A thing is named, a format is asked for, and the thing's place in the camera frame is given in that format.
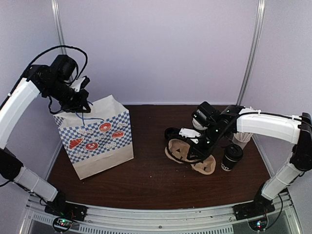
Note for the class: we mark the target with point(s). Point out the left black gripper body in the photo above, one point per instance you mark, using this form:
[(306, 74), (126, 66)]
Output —
[(72, 103)]

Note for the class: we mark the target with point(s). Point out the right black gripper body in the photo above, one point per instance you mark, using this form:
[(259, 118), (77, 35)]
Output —
[(205, 151)]

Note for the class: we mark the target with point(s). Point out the brown cardboard cup carrier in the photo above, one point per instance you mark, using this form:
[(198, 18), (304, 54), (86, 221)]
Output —
[(180, 151)]

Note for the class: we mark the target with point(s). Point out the stack of paper coffee cups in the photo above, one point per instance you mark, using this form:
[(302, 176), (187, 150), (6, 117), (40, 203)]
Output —
[(197, 126)]

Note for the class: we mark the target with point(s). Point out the single black paper coffee cup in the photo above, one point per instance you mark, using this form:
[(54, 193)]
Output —
[(227, 164)]

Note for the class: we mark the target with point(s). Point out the blue checkered paper bag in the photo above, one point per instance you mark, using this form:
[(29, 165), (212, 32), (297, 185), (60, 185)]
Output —
[(99, 140)]

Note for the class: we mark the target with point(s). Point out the black plastic cup lid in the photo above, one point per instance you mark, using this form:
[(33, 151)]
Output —
[(233, 152)]

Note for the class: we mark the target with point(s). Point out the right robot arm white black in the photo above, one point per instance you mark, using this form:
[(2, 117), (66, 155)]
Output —
[(294, 129)]

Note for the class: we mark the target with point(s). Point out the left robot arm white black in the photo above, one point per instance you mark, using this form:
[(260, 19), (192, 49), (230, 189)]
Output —
[(48, 81)]

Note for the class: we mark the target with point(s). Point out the stack of black lids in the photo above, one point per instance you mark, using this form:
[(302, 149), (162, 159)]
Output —
[(171, 132)]

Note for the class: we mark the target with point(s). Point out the white cup holding straws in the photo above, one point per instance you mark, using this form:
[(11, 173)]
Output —
[(240, 144)]

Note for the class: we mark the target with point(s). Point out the bundle of wrapped white straws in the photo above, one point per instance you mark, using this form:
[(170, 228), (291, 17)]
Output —
[(242, 137)]

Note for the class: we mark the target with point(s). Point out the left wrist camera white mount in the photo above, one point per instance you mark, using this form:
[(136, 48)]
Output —
[(80, 83)]

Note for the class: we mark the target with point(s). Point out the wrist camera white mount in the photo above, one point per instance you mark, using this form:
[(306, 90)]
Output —
[(80, 83), (191, 134)]

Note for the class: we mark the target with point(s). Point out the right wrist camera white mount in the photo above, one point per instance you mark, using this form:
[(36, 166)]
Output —
[(191, 134)]

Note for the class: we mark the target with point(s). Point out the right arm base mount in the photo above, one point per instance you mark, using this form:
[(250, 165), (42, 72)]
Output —
[(252, 209)]

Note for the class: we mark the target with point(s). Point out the left aluminium frame post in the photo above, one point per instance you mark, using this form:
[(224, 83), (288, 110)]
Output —
[(57, 20)]

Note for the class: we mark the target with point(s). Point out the aluminium frame post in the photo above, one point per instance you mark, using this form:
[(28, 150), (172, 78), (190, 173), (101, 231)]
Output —
[(57, 20), (260, 14)]

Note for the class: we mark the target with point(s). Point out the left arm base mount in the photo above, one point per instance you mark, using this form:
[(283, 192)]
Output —
[(71, 211)]

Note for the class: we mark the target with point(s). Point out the aluminium front rail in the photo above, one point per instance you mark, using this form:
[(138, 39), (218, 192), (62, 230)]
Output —
[(211, 220)]

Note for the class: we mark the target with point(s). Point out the right aluminium frame post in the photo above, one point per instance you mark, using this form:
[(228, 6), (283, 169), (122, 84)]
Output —
[(260, 14)]

